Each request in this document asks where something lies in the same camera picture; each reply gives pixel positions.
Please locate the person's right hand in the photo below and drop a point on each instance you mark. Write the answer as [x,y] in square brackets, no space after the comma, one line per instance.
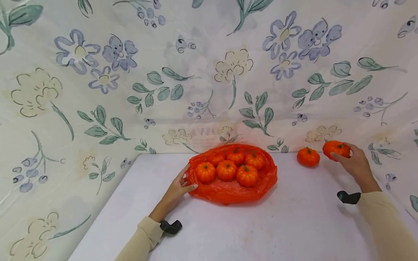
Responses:
[357,164]

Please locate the person's left hand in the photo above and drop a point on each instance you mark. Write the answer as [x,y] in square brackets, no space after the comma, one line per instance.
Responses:
[176,191]

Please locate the person's left thumb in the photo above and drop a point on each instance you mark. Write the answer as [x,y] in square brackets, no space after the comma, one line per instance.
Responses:
[191,188]

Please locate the person's right thumb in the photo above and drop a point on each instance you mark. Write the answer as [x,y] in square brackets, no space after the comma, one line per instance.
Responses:
[337,156]

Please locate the person's left index finger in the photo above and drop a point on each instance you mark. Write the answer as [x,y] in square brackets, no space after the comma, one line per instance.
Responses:
[184,173]

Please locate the person's right index finger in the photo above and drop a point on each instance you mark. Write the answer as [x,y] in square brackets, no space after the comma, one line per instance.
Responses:
[350,148]

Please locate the small orange toy pumpkin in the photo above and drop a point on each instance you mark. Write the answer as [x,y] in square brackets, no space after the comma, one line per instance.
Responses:
[334,148]
[308,157]

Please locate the orange plastic bag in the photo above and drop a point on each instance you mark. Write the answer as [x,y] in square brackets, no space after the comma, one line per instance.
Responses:
[228,194]

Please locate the person's left forearm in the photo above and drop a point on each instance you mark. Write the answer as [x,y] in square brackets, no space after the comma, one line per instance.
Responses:
[146,235]

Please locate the person's right forearm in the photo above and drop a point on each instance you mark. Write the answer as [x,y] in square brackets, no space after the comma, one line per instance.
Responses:
[390,223]

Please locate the cluster of orange pumpkins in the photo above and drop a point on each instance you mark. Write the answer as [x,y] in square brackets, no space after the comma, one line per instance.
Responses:
[226,170]

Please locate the black wrist band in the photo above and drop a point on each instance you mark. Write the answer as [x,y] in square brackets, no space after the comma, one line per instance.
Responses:
[170,227]
[348,197]

